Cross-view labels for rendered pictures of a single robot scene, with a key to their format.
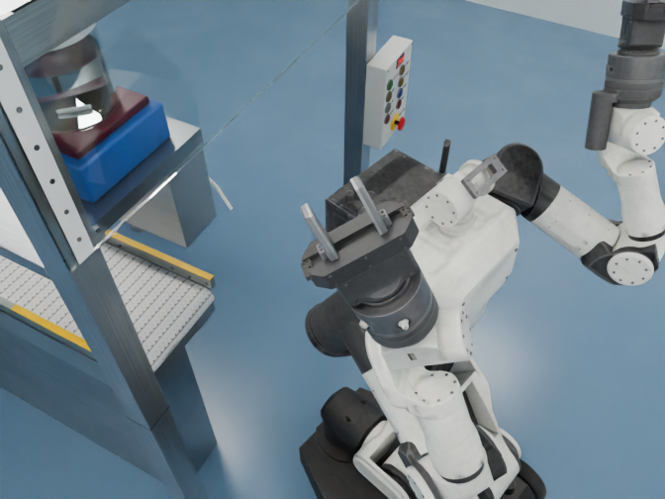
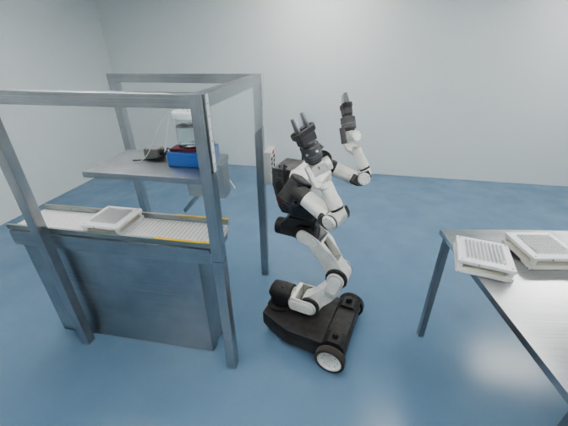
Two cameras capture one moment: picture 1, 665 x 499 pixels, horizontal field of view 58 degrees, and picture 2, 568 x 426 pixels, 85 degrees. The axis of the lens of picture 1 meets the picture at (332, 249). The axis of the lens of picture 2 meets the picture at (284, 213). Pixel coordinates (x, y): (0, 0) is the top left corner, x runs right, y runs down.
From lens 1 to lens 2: 0.96 m
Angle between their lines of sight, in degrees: 24
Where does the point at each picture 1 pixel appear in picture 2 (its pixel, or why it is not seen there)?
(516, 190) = not seen: hidden behind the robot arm
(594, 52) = not seen: hidden behind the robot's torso
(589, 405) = (368, 280)
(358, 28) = (259, 139)
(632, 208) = (358, 160)
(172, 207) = (221, 180)
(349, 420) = (282, 288)
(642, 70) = (350, 119)
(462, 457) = (337, 200)
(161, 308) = not seen: hidden behind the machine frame
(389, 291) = (312, 142)
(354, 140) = (261, 182)
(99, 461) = (167, 350)
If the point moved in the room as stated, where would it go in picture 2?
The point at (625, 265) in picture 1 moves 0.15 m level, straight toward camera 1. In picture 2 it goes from (362, 177) to (359, 187)
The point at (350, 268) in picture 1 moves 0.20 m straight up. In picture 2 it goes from (303, 133) to (304, 82)
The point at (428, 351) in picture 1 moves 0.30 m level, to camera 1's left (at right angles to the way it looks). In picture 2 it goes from (323, 164) to (257, 172)
